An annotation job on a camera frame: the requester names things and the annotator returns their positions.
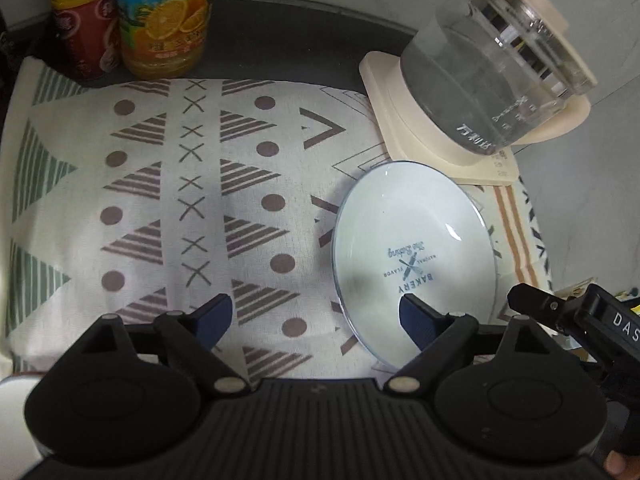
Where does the glass kettle with cream handle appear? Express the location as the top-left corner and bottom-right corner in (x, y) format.
(400, 0), (599, 157)

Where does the orange juice bottle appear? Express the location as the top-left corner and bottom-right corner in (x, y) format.
(116, 0), (221, 81)

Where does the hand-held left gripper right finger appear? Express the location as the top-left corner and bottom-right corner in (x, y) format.
(384, 293), (551, 395)

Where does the cream kettle base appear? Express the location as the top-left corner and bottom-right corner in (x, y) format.
(359, 50), (522, 187)

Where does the white printed plate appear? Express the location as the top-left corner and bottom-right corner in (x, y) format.
(331, 160), (500, 367)

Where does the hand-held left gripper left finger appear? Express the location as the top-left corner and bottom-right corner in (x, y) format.
(80, 292), (252, 396)

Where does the person's right hand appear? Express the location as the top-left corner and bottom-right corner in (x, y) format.
(602, 450), (640, 480)

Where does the plain white plate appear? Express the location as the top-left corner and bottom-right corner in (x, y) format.
(0, 374), (51, 480)

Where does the red drink bottle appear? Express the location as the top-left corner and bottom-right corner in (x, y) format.
(45, 0), (124, 84)

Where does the patterned fringed table mat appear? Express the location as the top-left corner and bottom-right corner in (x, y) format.
(0, 55), (557, 377)

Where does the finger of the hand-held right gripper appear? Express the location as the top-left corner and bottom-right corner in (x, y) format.
(507, 282), (587, 337)

